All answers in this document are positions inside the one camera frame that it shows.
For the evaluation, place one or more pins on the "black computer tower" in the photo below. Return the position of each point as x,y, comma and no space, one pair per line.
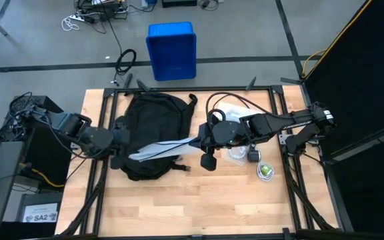
48,163

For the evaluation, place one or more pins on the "black cylindrical roll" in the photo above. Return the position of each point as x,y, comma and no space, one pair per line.
254,155

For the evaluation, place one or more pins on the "large clear mesh pouch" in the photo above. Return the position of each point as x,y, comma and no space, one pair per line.
158,150

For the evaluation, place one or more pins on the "black backpack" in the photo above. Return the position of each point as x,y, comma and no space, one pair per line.
158,120

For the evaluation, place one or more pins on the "large black partition wall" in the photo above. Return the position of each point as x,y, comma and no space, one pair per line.
362,83

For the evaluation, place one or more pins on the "small clear narrow pouch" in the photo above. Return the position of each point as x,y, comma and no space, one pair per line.
233,113

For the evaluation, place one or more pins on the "black power adapter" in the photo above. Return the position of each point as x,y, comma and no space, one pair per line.
206,3

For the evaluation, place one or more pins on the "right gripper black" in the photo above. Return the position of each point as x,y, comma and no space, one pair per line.
207,143

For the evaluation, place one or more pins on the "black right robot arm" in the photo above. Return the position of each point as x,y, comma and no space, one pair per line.
278,121

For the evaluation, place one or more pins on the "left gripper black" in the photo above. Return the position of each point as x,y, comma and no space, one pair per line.
120,140

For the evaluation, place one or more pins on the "small clear plastic bag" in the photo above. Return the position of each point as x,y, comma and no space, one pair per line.
233,161

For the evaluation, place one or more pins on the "blue plastic bin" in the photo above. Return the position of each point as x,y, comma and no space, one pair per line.
172,50

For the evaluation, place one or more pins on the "white tape roll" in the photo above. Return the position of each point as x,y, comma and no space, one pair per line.
240,149

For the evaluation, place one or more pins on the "flat black box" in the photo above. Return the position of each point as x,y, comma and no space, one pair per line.
178,3

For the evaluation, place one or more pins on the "grey box with SA2 label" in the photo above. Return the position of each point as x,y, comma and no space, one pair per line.
40,213

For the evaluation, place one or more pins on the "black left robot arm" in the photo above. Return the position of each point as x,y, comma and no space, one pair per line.
68,123

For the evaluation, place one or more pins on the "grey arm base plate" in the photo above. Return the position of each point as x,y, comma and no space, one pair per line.
282,138

